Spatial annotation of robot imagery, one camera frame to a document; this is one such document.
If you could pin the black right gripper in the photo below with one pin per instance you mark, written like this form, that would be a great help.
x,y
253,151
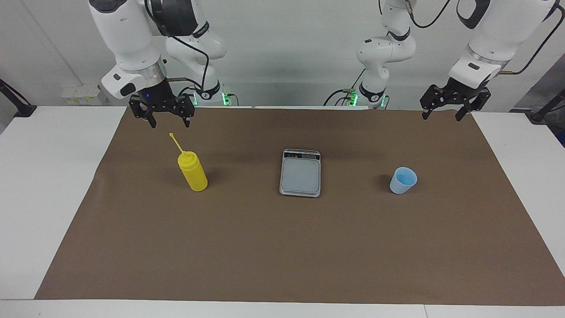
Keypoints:
x,y
161,99

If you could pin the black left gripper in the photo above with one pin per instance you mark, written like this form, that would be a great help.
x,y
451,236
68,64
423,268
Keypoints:
x,y
459,92

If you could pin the yellow squeeze bottle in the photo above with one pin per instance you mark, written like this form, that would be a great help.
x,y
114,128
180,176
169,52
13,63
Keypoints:
x,y
193,174

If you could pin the light blue plastic cup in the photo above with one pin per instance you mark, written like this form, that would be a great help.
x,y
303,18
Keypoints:
x,y
401,183

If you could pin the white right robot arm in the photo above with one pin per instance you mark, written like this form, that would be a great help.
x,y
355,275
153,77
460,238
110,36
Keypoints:
x,y
128,35

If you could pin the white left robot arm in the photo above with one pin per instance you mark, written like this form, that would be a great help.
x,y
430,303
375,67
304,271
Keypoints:
x,y
499,26

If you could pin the silver digital kitchen scale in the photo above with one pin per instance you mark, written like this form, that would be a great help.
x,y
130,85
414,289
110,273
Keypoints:
x,y
300,176

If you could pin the white power strip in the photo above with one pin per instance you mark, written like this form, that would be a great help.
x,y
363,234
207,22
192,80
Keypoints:
x,y
81,95

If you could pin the dark grey panel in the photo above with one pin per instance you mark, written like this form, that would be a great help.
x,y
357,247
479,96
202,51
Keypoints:
x,y
551,81

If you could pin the blue object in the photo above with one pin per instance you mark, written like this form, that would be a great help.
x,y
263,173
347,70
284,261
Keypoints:
x,y
562,139

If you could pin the brown table mat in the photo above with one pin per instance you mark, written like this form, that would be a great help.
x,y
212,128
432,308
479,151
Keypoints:
x,y
282,247

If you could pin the black clamp mount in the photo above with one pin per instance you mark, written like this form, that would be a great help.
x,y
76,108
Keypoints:
x,y
24,109
540,115

